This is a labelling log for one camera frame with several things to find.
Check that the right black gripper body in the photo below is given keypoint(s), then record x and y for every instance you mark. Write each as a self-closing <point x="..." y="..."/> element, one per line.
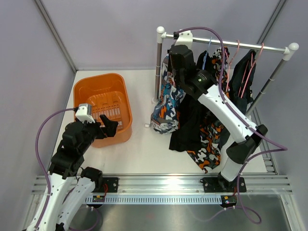
<point x="173" y="70"/>

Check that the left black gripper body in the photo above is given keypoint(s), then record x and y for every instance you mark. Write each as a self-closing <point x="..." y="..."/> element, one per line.
<point x="93" y="131"/>

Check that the blue wire hanger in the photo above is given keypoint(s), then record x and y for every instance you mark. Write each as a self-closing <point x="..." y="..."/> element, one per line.
<point x="208" y="45"/>

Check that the blue orange patterned shorts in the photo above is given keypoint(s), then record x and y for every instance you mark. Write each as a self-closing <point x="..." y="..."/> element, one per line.
<point x="165" y="117"/>

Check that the black shorts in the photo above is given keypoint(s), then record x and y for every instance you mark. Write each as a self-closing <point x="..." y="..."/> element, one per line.
<point x="190" y="116"/>

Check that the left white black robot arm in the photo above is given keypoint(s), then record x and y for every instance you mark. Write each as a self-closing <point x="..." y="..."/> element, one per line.
<point x="59" y="205"/>

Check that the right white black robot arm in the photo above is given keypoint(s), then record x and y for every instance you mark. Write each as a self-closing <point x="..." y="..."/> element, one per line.
<point x="204" y="88"/>

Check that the pink hanger under navy shorts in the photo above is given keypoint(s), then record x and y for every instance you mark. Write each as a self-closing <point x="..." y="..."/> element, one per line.
<point x="248" y="70"/>

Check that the dark navy shorts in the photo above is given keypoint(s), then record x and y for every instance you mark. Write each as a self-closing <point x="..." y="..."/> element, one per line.
<point x="235" y="83"/>

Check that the orange grey camouflage shorts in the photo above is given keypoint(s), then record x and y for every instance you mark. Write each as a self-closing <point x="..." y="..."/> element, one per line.
<point x="213" y="135"/>

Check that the orange plastic laundry basket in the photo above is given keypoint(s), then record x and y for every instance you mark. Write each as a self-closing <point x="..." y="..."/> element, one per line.
<point x="108" y="96"/>

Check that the silver clothes rack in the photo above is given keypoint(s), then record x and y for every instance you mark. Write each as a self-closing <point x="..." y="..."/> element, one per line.
<point x="287" y="53"/>

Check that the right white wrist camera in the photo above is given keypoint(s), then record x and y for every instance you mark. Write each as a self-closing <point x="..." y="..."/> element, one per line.
<point x="184" y="38"/>

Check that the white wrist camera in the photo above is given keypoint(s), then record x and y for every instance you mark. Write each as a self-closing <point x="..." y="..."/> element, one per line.
<point x="84" y="113"/>
<point x="184" y="38"/>

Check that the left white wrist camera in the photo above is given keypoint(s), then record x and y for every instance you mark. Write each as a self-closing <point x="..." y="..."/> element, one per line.
<point x="84" y="113"/>

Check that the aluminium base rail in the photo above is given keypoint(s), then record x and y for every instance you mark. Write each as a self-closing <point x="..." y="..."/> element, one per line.
<point x="190" y="183"/>

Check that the white slotted cable duct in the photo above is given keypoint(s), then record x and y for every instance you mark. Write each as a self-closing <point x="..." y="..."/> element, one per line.
<point x="153" y="200"/>

